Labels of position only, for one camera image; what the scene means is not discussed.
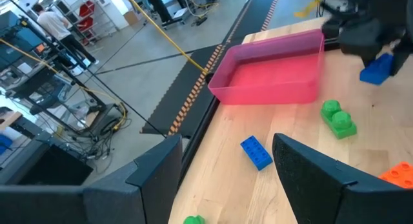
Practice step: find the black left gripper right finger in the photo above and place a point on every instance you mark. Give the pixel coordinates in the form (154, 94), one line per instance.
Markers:
(322, 191)

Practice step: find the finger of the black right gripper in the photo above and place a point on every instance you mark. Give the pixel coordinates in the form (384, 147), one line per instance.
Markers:
(369, 57)
(403, 53)

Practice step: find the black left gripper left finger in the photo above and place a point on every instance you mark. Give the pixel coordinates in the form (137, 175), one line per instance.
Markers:
(96, 204)

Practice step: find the blue building block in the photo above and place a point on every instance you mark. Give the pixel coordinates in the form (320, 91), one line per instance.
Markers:
(256, 153)
(376, 72)

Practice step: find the green building block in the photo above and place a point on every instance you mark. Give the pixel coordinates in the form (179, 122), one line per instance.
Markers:
(338, 120)
(194, 220)

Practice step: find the orange building block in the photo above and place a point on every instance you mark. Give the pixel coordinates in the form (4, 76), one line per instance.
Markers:
(398, 175)

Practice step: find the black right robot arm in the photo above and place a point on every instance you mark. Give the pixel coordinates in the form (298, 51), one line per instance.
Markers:
(387, 1)

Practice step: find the pink translucent plastic bin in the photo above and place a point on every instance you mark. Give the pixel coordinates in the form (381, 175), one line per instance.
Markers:
(274, 78)

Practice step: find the black hazard-striped floor mat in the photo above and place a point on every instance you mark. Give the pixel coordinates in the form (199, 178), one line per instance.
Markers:
(180, 95)

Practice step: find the blue equipment cabinet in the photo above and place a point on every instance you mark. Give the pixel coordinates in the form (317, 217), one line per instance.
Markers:
(19, 40)

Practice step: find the person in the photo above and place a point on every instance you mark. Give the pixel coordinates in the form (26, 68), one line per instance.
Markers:
(159, 6)
(53, 24)

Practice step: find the cardboard box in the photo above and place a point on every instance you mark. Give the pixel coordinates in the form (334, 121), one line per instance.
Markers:
(131, 17)

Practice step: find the metal shelf rack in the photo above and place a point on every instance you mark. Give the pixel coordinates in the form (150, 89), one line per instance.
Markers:
(87, 14)

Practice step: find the black metal workstation frame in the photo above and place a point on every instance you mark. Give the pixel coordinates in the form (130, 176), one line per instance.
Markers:
(96, 107)

